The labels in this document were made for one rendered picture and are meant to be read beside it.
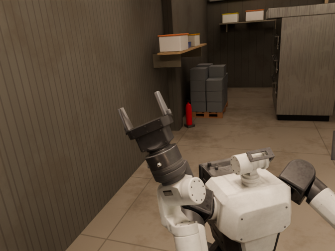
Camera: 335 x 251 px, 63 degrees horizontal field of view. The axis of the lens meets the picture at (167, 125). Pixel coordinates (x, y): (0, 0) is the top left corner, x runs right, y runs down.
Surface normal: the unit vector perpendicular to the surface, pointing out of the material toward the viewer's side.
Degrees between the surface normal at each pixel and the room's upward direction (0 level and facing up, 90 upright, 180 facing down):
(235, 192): 0
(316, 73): 90
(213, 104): 90
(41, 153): 90
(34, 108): 90
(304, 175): 33
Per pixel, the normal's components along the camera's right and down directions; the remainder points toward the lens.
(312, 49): -0.29, 0.33
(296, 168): -0.22, -0.61
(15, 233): 0.95, 0.04
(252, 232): 0.28, 0.29
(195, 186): 0.69, -0.25
